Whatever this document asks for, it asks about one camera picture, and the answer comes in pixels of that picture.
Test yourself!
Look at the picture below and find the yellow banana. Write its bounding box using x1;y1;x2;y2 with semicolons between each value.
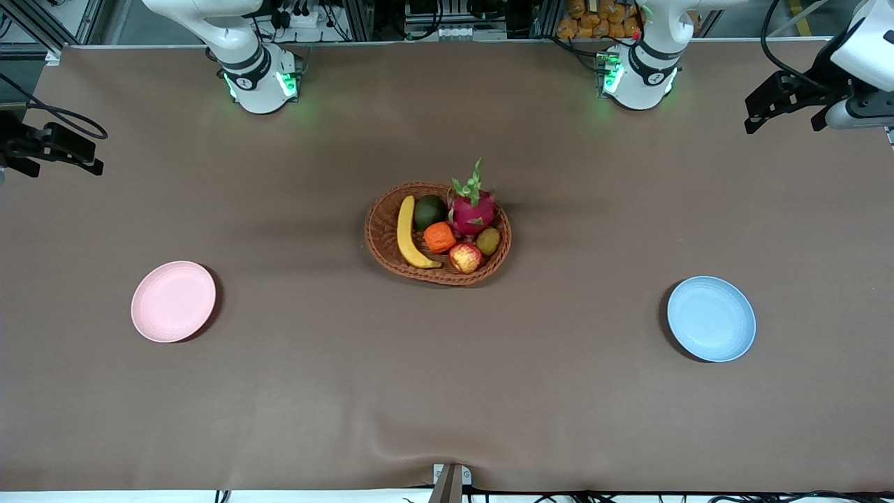
397;195;443;270

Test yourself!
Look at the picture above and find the red apple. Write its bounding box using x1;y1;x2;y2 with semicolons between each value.
448;242;483;275

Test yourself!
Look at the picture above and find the pink plate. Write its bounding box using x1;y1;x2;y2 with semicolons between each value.
131;261;217;344

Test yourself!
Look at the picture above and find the net bag of oranges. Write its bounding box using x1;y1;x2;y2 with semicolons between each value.
557;0;647;41

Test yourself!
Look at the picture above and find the light blue plate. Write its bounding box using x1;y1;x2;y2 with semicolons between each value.
666;276;757;363

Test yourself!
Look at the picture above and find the pink dragon fruit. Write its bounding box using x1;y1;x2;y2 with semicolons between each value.
447;158;499;237

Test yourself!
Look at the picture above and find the brown wicker basket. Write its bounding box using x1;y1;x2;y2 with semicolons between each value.
364;182;513;286

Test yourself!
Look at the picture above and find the orange tangerine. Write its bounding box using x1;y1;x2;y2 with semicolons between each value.
423;222;457;254

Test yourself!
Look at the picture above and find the dark green avocado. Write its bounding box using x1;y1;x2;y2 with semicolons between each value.
413;195;448;232

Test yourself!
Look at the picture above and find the brown table cloth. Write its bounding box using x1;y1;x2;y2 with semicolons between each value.
0;38;894;493

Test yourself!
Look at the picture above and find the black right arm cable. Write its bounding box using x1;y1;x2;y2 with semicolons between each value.
0;73;109;140

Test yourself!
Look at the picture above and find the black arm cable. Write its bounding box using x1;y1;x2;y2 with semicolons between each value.
760;0;849;95
0;73;109;140

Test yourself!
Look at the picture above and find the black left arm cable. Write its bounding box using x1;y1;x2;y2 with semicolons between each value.
760;0;849;95

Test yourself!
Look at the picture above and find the metal bracket with post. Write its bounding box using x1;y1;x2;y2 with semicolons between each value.
427;463;473;503

